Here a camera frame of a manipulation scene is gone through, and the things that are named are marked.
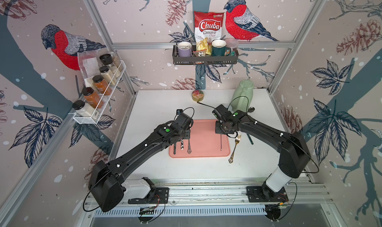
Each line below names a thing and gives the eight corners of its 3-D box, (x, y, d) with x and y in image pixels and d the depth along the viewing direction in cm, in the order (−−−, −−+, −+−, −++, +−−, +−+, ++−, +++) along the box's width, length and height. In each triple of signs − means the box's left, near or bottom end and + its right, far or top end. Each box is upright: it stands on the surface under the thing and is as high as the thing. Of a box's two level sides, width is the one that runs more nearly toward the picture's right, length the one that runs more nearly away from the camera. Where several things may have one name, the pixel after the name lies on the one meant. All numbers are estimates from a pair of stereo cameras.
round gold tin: (191, 101, 115) (191, 99, 113) (191, 92, 122) (191, 89, 120) (204, 101, 115) (204, 99, 113) (203, 91, 122) (203, 89, 120)
